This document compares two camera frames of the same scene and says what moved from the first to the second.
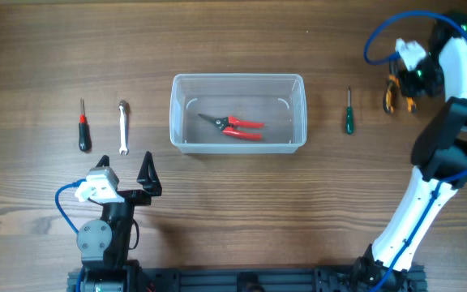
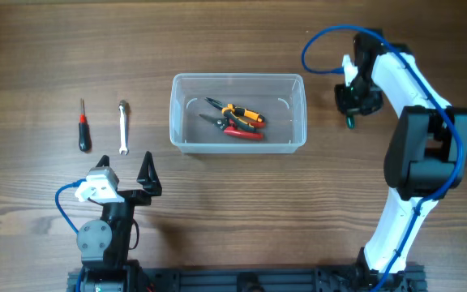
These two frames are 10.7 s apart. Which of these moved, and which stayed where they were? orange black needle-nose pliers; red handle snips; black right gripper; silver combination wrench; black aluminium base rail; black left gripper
Moved: orange black needle-nose pliers; black right gripper
Stayed: silver combination wrench; black aluminium base rail; black left gripper; red handle snips
